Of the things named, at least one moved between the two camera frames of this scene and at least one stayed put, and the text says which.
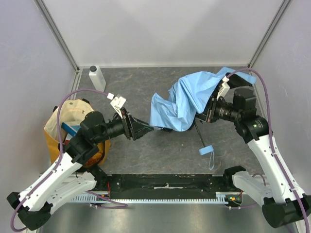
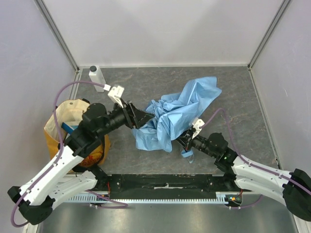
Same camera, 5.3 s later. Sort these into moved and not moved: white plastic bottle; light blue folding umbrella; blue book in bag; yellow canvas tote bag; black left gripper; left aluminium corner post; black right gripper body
Moved: light blue folding umbrella; black left gripper; black right gripper body
Not moved: white plastic bottle; blue book in bag; left aluminium corner post; yellow canvas tote bag
